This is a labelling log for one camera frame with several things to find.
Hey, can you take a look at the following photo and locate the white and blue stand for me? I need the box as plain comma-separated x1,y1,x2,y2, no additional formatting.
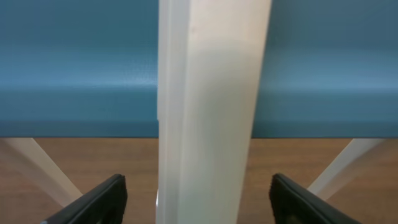
0,0,398,208

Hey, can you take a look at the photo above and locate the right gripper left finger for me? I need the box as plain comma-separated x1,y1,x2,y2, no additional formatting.
39,173,129,224

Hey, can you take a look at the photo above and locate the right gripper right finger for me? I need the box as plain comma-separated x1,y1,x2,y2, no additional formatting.
269,173,363,224

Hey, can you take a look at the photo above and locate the white pipette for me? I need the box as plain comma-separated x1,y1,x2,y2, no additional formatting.
155,0,273,224

